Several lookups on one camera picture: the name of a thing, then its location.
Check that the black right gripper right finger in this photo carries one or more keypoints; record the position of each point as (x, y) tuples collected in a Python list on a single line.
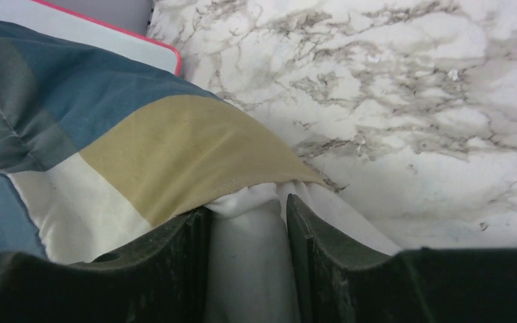
[(341, 280)]

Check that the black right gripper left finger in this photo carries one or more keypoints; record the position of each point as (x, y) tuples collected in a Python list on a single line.
[(159, 277)]

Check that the white pillow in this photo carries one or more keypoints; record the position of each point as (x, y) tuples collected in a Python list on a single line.
[(251, 276)]

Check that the blue beige checked pillowcase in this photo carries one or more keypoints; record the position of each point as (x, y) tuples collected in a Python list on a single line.
[(190, 149)]

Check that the pink framed whiteboard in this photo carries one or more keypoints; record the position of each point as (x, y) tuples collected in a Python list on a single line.
[(84, 31)]

